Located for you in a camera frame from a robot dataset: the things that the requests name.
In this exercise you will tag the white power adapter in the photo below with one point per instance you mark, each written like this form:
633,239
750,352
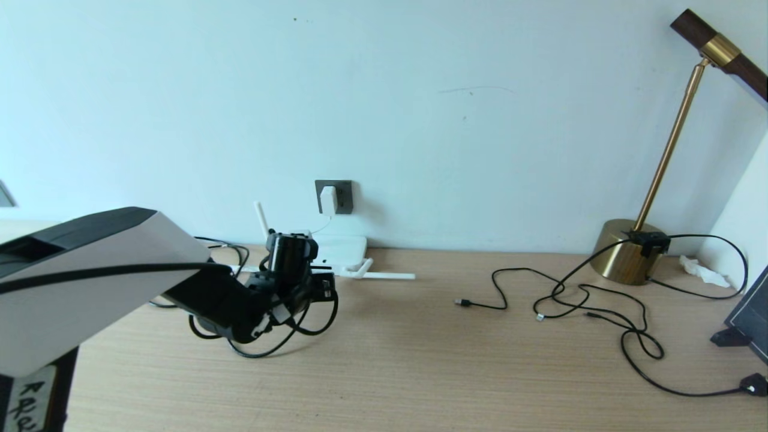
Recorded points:
328,200

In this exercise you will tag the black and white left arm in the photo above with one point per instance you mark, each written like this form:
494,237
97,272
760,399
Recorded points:
90,282

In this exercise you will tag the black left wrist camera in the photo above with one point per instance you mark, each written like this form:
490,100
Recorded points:
291,252

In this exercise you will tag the grey wall power socket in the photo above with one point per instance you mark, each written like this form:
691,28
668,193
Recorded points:
345,198

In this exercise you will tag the black adapter block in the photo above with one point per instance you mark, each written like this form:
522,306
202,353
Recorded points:
649,242

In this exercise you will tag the white router with antennas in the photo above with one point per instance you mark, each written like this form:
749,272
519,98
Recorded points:
354,249

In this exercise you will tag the beige upholstered furniture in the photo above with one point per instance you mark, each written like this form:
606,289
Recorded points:
24,227

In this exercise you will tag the crumpled white tissue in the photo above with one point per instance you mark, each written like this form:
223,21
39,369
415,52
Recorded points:
703,272

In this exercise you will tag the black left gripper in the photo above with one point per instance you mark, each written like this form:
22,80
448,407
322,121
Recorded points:
288,294

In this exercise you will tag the brass desk lamp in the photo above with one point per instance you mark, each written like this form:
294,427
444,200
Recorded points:
624,259

